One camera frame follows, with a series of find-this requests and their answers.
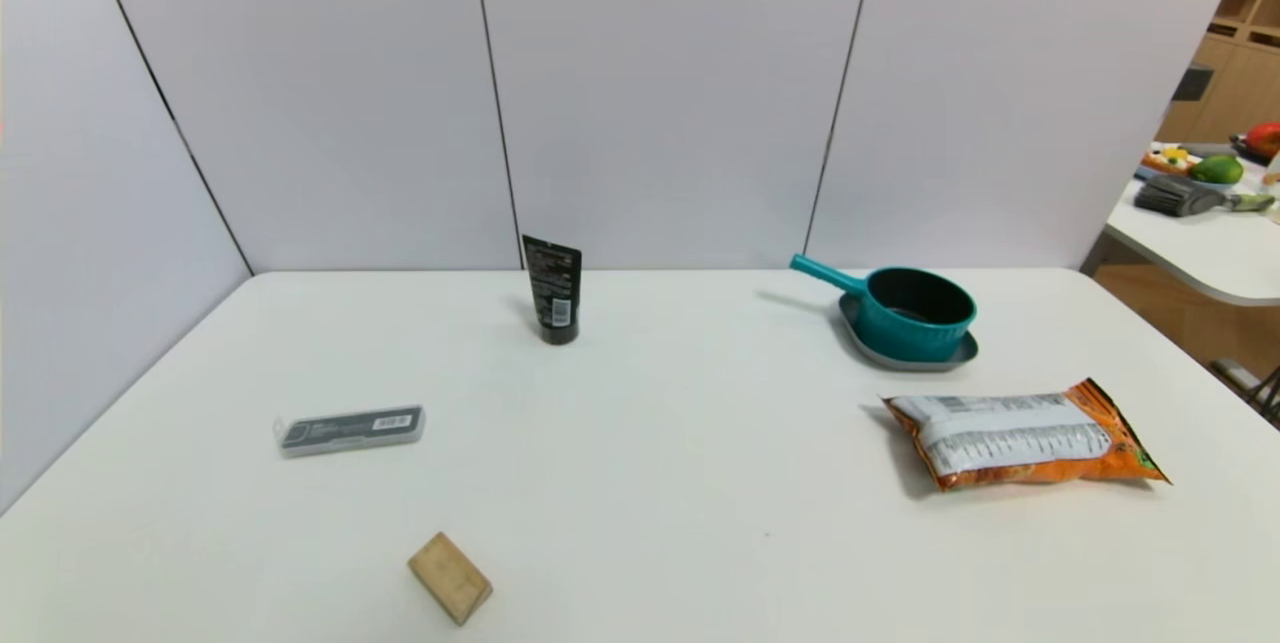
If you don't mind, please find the wooden shelf unit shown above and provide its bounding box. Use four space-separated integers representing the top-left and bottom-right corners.
1157 0 1280 147

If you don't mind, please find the white round-cornered side table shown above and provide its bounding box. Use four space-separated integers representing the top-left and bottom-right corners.
1104 145 1280 308

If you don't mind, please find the grey oval dish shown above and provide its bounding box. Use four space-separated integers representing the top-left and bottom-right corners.
838 291 980 373

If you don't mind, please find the black cosmetic tube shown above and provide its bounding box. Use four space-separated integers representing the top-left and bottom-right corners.
522 234 583 346

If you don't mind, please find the clear case with black label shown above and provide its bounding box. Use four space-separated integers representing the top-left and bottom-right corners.
274 405 427 458

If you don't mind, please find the orange and yellow toy food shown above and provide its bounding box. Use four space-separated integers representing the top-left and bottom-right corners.
1143 144 1199 177

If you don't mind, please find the small wooden block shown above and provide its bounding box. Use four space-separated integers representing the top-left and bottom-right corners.
407 532 494 628

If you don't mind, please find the orange snack bag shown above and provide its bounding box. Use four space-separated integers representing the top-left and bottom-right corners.
882 378 1170 494

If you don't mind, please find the teal saucepan with handle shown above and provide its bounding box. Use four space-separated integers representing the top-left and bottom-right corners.
789 254 979 365

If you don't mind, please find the black bristle brush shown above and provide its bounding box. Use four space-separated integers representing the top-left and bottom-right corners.
1134 173 1277 219

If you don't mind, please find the dark chair frame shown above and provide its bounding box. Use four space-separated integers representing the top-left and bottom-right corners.
1209 357 1280 430

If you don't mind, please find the green fruit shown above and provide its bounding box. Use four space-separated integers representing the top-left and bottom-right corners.
1188 154 1246 186

